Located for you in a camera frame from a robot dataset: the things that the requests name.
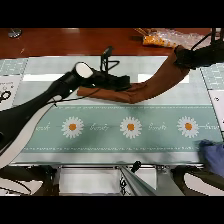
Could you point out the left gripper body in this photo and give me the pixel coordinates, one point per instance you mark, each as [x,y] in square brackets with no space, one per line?
[111,81]

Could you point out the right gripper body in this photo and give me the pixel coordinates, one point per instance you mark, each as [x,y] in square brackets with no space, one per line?
[186,58]

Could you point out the brown T-shirt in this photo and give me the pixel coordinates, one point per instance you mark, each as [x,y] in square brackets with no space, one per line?
[156,85]

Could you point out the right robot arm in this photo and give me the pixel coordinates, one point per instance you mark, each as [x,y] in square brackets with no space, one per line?
[208,51]

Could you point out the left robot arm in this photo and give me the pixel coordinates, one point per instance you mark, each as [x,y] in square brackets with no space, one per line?
[36,106]

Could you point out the clear plastic bag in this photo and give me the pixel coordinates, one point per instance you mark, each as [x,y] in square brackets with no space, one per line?
[180,36]

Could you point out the yellow packet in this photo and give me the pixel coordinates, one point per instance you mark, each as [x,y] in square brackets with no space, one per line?
[155,41]

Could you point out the blue garment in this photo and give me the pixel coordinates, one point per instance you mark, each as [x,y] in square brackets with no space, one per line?
[213,158]

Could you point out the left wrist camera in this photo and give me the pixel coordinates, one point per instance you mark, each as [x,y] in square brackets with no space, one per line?
[107,56]

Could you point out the silver frame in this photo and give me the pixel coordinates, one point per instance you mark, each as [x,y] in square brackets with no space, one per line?
[141,187]

